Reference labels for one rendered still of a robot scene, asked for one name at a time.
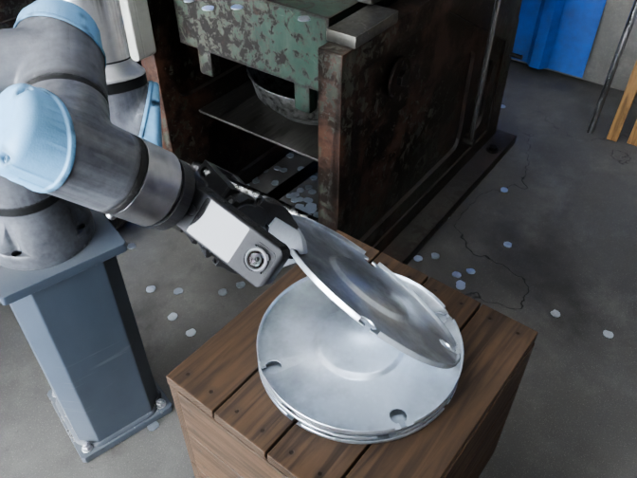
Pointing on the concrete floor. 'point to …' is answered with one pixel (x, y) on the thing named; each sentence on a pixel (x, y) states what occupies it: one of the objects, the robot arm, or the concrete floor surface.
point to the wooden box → (459, 468)
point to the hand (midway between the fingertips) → (300, 255)
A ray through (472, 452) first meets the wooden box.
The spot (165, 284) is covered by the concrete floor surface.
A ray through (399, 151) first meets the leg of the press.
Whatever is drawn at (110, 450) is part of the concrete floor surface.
